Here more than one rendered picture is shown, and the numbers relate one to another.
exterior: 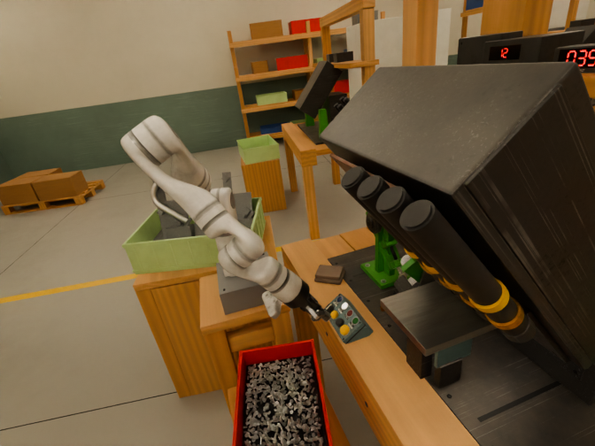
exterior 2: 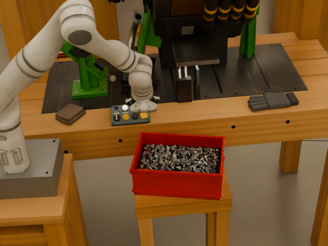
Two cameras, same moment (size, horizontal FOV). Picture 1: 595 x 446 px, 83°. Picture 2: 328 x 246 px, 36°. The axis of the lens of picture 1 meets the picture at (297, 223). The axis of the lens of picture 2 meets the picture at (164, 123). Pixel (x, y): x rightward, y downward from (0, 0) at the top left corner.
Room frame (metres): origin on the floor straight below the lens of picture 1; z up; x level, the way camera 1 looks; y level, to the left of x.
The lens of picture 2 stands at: (0.31, 1.46, 2.08)
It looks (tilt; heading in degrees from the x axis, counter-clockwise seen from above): 37 degrees down; 282
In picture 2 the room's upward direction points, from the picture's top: 3 degrees counter-clockwise
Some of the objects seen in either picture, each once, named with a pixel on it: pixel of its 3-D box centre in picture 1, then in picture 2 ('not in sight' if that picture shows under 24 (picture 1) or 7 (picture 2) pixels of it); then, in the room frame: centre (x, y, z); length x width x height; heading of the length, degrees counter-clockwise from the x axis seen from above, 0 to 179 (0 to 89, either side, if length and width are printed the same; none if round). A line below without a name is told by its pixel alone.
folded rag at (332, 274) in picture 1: (329, 273); (70, 113); (1.02, -0.09, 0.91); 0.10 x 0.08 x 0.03; 66
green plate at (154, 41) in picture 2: not in sight; (151, 26); (0.73, -0.37, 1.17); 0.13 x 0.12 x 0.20; 15
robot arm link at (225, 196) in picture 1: (222, 211); (1, 104); (1.09, 0.25, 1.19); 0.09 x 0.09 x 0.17; 85
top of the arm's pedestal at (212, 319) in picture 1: (241, 293); (23, 188); (1.09, 0.26, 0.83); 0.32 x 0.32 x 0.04; 12
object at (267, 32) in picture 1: (311, 81); not in sight; (7.46, -0.67, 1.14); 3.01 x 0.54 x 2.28; 96
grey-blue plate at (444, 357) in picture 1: (452, 358); (196, 78); (0.54, -0.31, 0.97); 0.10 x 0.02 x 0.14; 105
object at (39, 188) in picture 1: (52, 188); not in sight; (5.38, 3.85, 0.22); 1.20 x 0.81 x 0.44; 91
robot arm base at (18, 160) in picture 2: (231, 249); (11, 144); (1.09, 0.26, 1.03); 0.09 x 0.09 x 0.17; 15
